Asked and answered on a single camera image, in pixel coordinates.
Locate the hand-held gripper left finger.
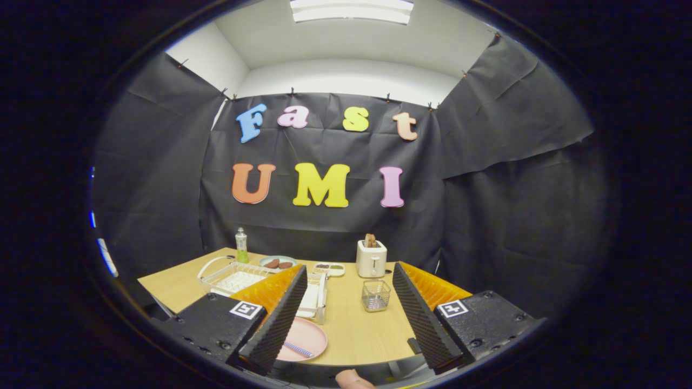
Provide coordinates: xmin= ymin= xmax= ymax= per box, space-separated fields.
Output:
xmin=162 ymin=264 xmax=309 ymax=376

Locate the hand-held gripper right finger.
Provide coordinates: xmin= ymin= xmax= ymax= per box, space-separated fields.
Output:
xmin=392 ymin=261 xmax=544 ymax=374

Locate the pink plate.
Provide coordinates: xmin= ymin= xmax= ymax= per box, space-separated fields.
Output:
xmin=276 ymin=317 xmax=329 ymax=362

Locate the blue striped handle spoon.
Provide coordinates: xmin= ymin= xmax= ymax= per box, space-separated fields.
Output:
xmin=283 ymin=341 xmax=315 ymax=359

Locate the white wire dish rack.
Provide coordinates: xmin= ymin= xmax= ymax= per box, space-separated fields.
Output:
xmin=197 ymin=256 xmax=329 ymax=325

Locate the metal wire basket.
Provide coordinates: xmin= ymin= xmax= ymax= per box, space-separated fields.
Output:
xmin=361 ymin=279 xmax=391 ymax=313

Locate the light green plate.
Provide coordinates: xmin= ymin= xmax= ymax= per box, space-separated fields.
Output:
xmin=259 ymin=256 xmax=297 ymax=271

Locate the white drip tray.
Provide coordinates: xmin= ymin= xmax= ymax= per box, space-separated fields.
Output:
xmin=211 ymin=271 xmax=321 ymax=318

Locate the white toaster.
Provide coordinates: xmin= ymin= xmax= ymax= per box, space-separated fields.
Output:
xmin=356 ymin=240 xmax=388 ymax=279

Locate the black backdrop cloth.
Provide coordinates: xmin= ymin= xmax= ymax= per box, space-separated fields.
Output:
xmin=92 ymin=32 xmax=611 ymax=325

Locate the white ceiling light panel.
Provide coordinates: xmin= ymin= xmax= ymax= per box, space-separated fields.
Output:
xmin=289 ymin=0 xmax=415 ymax=25

